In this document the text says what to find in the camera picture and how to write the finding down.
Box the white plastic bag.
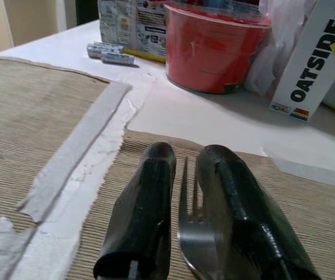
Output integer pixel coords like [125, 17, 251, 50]
[245, 0, 335, 114]

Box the silver metal fork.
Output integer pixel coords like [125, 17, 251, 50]
[176, 156, 224, 279]

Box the white Oatside drink carton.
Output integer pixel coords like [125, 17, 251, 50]
[268, 0, 335, 122]

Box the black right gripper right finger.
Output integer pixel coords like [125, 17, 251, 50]
[196, 144, 323, 280]

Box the white battery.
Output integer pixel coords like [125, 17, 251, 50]
[99, 51, 136, 67]
[87, 41, 124, 58]

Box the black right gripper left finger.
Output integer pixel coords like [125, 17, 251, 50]
[93, 142, 177, 280]

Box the cream kitchen cabinet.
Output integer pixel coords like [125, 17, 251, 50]
[0, 0, 69, 56]

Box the red instant noodle bowl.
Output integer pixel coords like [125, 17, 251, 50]
[163, 2, 273, 96]

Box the instant noodle multipack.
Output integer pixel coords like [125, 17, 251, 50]
[97, 0, 168, 58]

